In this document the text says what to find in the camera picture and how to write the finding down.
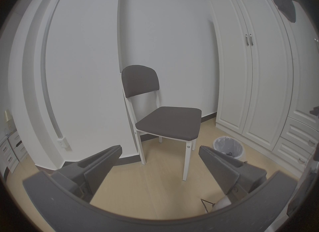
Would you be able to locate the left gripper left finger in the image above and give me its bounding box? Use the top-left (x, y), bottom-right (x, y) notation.
top-left (51, 145), bottom-right (123, 199)

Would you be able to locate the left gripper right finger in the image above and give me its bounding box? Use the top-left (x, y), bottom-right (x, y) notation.
top-left (198, 145), bottom-right (267, 198)

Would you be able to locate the clear plastic bag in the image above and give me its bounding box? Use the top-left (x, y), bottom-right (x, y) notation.
top-left (213, 137), bottom-right (244, 162)

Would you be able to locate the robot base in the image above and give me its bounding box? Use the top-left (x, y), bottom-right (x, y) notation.
top-left (214, 140), bottom-right (319, 218)

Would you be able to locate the grey trash bin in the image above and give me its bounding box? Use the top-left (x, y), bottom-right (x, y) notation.
top-left (213, 137), bottom-right (244, 161)

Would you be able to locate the grey and white chair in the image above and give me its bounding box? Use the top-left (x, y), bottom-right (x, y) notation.
top-left (121, 65), bottom-right (202, 181)

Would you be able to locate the white chest of drawers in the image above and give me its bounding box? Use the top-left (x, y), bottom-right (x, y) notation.
top-left (0, 130), bottom-right (28, 174)

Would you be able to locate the white wardrobe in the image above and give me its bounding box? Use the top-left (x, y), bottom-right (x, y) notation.
top-left (208, 0), bottom-right (319, 179)

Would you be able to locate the black cable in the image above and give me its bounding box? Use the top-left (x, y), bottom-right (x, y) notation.
top-left (200, 198), bottom-right (215, 213)

